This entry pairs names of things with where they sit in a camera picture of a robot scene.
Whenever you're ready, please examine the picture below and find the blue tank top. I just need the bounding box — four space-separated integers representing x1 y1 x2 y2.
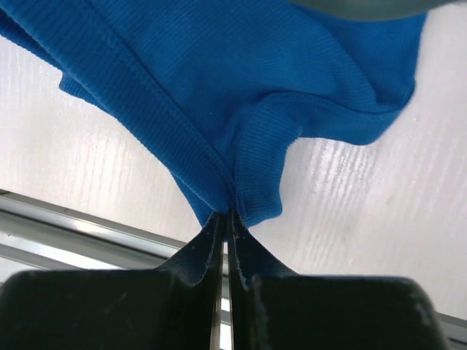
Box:
1 1 425 226

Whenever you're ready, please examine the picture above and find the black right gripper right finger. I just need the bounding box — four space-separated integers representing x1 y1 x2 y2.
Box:
226 210 297 349

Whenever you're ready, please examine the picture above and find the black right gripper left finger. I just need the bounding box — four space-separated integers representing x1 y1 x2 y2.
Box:
157 213 223 349

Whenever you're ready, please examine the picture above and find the teal hanger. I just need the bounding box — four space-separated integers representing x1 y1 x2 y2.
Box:
290 0 455 21

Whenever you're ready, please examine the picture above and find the aluminium mounting rail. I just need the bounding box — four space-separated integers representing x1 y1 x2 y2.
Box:
1 191 466 349

